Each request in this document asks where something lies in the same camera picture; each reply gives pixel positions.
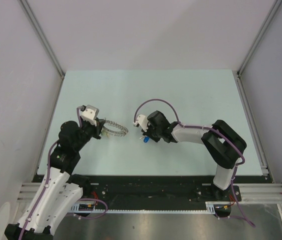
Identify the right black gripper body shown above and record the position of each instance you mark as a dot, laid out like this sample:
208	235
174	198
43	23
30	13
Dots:
153	133

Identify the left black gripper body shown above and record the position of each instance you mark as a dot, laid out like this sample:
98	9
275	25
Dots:
88	130

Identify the large metal keyring disc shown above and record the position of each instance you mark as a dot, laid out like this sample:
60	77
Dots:
114	129

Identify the key with blue tag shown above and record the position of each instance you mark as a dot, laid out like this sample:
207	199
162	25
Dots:
145	138

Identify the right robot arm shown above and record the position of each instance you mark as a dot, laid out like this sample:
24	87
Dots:
224	145

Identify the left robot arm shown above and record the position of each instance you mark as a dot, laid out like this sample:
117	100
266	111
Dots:
60	188

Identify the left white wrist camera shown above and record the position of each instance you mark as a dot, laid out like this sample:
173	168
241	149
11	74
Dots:
89	114

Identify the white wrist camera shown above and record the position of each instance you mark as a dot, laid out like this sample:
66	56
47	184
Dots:
141	121
89	114

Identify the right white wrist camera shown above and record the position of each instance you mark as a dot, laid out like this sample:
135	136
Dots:
141	121

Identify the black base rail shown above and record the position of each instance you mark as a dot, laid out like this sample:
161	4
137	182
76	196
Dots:
154	193

